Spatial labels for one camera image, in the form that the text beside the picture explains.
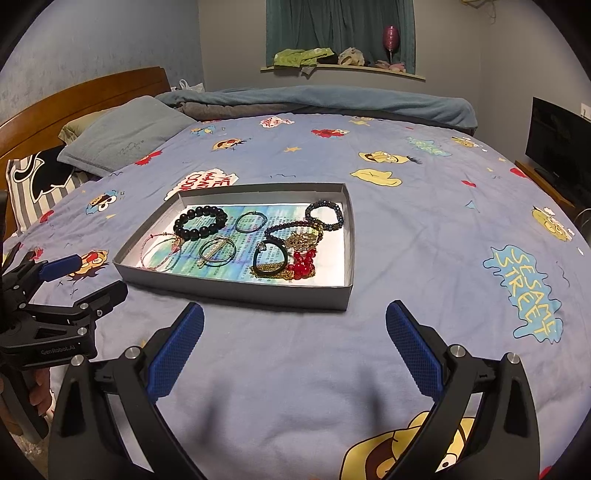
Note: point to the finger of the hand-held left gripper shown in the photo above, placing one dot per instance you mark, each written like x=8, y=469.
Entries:
x=101, y=297
x=57, y=267

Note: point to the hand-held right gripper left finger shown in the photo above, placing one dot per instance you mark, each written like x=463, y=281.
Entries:
x=178, y=350

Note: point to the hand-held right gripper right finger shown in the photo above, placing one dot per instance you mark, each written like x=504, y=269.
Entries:
x=413, y=350

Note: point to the shallow grey cardboard box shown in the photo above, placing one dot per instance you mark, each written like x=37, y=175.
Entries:
x=231, y=288

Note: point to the silver bangle with bar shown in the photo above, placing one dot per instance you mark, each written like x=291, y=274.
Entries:
x=217, y=248

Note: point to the black gold bangle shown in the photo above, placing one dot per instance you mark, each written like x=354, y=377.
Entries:
x=270, y=272

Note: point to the person's left hand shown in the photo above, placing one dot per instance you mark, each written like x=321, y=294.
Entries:
x=41, y=392

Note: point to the striped black white pillow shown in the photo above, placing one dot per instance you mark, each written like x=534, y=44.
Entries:
x=27, y=198

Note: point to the printed teal paper liner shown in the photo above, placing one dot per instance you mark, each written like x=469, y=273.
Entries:
x=189, y=267

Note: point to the blue cartoon printed bedspread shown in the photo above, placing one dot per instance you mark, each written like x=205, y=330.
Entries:
x=295, y=369

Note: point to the yellowish pillow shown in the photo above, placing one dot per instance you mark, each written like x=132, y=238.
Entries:
x=81, y=122

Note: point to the grey pillow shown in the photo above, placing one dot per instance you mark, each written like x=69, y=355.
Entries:
x=124, y=134

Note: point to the wooden headboard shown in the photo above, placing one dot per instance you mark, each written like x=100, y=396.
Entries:
x=92, y=92

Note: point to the wooden television stand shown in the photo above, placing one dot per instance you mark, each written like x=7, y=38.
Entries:
x=545, y=184

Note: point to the folded grey blanket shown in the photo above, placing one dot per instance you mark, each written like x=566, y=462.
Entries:
x=207, y=110

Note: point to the white plastic bag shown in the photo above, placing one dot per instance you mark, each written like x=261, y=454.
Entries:
x=190, y=86

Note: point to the black television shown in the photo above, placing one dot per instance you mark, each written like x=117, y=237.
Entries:
x=558, y=138

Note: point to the folded blue blanket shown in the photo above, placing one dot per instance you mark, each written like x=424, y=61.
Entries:
x=346, y=99

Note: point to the pink cloth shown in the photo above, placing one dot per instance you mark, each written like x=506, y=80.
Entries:
x=392, y=67

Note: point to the curved wooden window shelf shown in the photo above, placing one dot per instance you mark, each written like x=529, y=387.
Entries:
x=360, y=68

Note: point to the beige cloth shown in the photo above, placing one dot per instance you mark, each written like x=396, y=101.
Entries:
x=351, y=56

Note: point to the green cloth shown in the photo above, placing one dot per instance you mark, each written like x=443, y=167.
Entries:
x=295, y=57

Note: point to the green curtain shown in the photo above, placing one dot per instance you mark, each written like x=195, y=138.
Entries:
x=323, y=23

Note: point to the white wall sockets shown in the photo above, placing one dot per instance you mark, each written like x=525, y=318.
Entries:
x=585, y=110

